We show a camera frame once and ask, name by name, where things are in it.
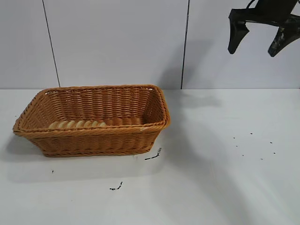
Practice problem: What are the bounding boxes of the long striped bread loaf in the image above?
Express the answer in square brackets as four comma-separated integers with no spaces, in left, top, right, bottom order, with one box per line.
[48,120,106,129]

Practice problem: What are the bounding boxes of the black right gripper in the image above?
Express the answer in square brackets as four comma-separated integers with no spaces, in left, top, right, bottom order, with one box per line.
[228,0,300,57]

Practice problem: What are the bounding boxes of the brown woven wicker basket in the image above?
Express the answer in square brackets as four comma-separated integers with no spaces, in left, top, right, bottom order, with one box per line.
[13,84,172,158]

